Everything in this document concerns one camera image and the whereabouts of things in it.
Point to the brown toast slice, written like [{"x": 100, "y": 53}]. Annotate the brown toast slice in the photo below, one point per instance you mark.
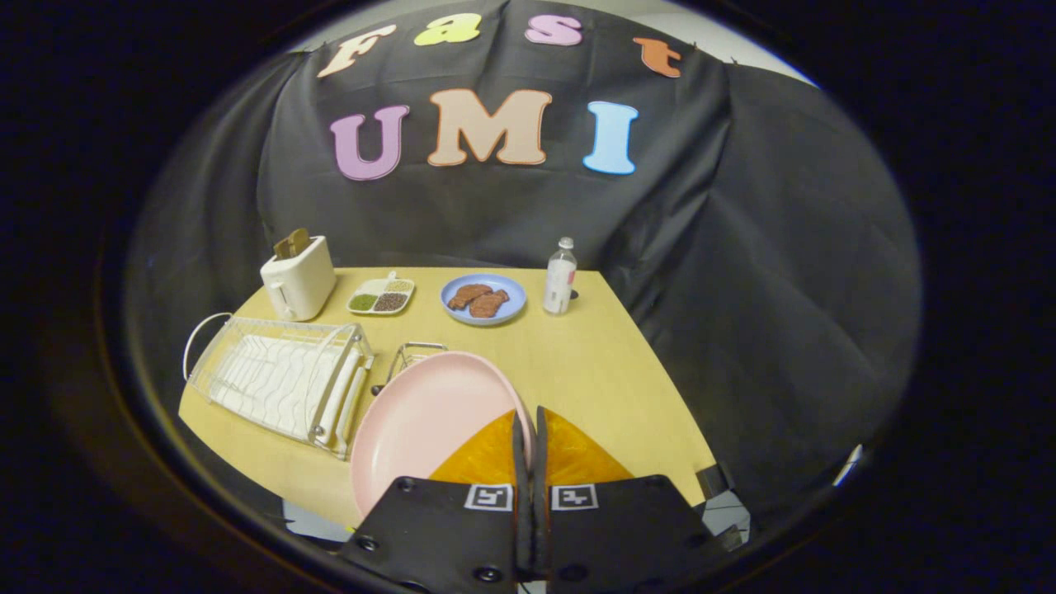
[{"x": 292, "y": 244}]

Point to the clear plastic bottle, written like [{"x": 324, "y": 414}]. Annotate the clear plastic bottle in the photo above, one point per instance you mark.
[{"x": 560, "y": 280}]

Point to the black backdrop cloth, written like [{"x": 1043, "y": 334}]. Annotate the black backdrop cloth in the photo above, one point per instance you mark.
[{"x": 784, "y": 289}]

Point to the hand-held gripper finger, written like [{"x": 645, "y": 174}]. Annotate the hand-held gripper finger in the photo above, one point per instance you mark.
[
  {"x": 542, "y": 495},
  {"x": 521, "y": 495}
]

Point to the brown meat piece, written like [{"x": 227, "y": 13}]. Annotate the brown meat piece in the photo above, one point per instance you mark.
[
  {"x": 488, "y": 305},
  {"x": 469, "y": 294}
]

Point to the white toaster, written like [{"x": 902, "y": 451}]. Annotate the white toaster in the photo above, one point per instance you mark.
[{"x": 301, "y": 280}]

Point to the blue plate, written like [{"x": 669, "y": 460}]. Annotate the blue plate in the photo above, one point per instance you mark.
[{"x": 511, "y": 293}]

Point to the white divided tray of beans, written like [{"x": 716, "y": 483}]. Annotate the white divided tray of beans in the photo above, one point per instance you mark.
[{"x": 379, "y": 297}]

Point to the pink plate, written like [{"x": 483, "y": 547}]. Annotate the pink plate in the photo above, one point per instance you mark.
[{"x": 421, "y": 421}]

